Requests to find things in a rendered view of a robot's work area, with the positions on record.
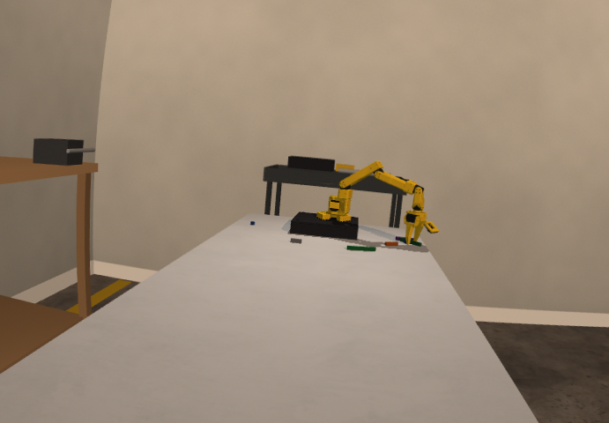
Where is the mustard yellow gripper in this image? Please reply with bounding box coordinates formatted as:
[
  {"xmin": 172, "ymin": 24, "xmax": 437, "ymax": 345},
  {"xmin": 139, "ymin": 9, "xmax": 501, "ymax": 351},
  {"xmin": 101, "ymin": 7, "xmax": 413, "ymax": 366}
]
[{"xmin": 404, "ymin": 210, "xmax": 439, "ymax": 245}]

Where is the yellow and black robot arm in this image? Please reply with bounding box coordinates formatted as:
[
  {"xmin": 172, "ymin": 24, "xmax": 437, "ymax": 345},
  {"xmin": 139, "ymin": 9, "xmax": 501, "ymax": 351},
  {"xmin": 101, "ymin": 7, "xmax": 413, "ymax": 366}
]
[{"xmin": 316, "ymin": 161, "xmax": 425, "ymax": 222}]

